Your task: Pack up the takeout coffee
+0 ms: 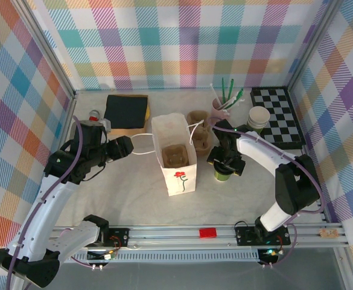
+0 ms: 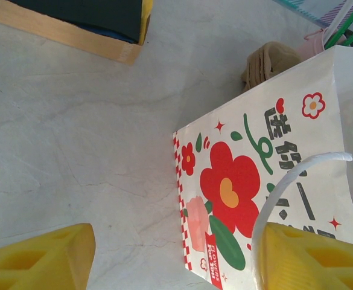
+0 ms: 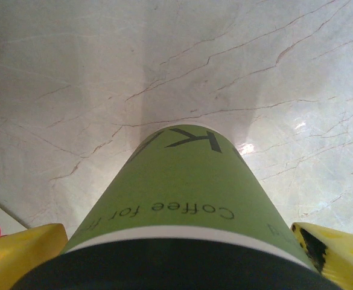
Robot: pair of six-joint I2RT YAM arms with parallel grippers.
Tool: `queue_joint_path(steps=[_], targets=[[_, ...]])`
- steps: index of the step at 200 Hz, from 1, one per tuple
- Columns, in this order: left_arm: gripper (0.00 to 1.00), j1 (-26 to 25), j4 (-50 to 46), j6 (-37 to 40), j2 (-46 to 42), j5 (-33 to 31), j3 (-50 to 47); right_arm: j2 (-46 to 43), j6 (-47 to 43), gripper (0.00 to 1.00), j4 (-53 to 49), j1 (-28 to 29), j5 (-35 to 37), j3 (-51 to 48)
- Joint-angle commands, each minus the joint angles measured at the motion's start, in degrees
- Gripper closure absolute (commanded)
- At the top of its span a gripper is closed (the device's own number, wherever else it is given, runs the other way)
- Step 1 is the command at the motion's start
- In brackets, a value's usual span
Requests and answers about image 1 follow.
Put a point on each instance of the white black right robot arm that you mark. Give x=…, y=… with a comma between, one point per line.
x=260, y=151

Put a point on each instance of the pink straw holder cup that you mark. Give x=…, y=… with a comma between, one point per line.
x=218, y=108

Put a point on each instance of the aluminium frame post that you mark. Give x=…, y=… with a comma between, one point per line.
x=309, y=45
x=48, y=49

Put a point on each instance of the small electronics board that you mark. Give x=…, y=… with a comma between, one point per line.
x=103, y=256
x=269, y=253

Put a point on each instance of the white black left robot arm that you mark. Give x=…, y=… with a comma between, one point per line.
x=49, y=205

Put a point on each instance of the yellow paper napkin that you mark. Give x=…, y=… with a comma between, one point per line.
x=148, y=114

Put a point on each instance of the green paper cup stack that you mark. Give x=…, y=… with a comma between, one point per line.
x=259, y=114

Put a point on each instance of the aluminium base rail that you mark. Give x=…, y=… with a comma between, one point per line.
x=170, y=234

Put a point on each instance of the small wooden tag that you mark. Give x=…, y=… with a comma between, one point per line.
x=328, y=233

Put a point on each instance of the black grey chessboard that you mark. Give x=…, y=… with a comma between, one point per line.
x=281, y=114

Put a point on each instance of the red plastic block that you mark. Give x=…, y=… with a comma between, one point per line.
x=207, y=233

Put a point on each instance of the green paper coffee cup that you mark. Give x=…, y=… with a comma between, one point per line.
x=223, y=178

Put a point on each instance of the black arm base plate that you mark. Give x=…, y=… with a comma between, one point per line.
x=245, y=237
x=120, y=237

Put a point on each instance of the white plastic straw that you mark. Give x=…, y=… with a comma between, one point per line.
x=214, y=92

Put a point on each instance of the red glitter tube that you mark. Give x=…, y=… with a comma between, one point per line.
x=94, y=114

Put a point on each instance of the white paper straw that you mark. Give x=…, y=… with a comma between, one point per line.
x=232, y=103

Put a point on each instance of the white flower paper bag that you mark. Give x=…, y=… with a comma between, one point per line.
x=179, y=184

